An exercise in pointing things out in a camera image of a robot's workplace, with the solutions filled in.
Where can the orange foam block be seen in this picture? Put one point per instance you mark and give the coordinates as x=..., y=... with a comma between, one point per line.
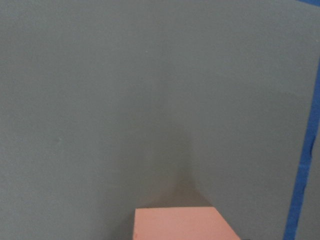
x=181, y=223

